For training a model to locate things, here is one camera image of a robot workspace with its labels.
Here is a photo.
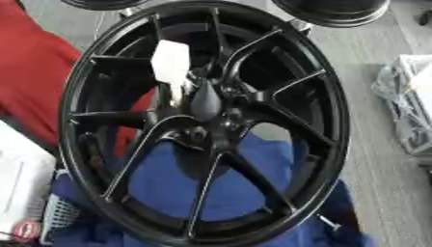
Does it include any black spoked wheel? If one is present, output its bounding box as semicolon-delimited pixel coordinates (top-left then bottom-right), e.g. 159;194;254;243
57;0;351;247

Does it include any black round wheel rim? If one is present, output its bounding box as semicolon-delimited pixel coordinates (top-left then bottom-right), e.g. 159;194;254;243
270;0;392;29
59;0;152;11

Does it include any silver bolt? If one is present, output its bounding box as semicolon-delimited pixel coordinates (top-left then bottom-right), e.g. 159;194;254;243
315;213;344;233

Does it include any white mesh basket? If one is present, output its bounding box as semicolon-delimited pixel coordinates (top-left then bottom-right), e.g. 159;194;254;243
37;192;85;246

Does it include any red cloth covered table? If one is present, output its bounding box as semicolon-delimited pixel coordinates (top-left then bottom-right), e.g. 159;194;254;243
0;0;85;148

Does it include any clear plastic bag pile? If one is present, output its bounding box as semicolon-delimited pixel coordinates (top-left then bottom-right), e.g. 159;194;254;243
369;53;432;159

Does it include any white box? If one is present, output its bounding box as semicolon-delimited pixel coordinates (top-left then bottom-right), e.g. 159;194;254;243
0;120;60;241

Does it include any red and white round object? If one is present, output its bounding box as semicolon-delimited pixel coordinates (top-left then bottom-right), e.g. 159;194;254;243
10;219;42;243

